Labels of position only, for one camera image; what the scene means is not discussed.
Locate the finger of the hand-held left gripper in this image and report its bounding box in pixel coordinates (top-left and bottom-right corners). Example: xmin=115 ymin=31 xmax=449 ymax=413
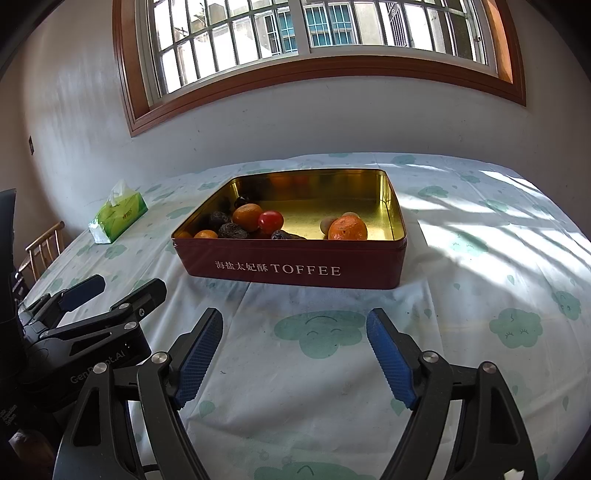
xmin=39 ymin=278 xmax=168 ymax=356
xmin=21 ymin=274 xmax=107 ymax=324

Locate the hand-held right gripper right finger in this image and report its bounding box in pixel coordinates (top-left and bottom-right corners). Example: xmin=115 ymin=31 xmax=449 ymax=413
xmin=366 ymin=308 xmax=539 ymax=480

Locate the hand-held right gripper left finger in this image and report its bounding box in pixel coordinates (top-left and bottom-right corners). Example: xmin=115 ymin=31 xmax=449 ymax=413
xmin=52 ymin=307 xmax=225 ymax=480

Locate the red and gold tin box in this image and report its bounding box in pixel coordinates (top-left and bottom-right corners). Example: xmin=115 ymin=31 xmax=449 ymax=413
xmin=171 ymin=168 xmax=408 ymax=291

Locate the large wrinkled dark passion fruit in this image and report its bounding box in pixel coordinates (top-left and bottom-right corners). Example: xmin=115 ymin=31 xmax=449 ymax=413
xmin=218 ymin=222 xmax=250 ymax=240

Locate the red cherry tomato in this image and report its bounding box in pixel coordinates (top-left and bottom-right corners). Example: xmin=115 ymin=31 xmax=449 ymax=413
xmin=257 ymin=210 xmax=284 ymax=232

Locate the person's left hand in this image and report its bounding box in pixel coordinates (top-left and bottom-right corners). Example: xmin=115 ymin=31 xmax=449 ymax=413
xmin=8 ymin=429 xmax=56 ymax=480

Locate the light wooden chair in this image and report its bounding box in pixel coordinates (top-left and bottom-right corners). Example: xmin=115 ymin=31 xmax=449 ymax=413
xmin=14 ymin=222 xmax=65 ymax=282

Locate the green tissue pack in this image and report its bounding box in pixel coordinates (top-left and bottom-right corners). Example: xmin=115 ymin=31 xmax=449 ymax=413
xmin=88 ymin=179 xmax=148 ymax=244

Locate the wooden framed barred window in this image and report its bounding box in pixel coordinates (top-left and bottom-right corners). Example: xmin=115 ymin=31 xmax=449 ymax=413
xmin=112 ymin=0 xmax=527 ymax=138

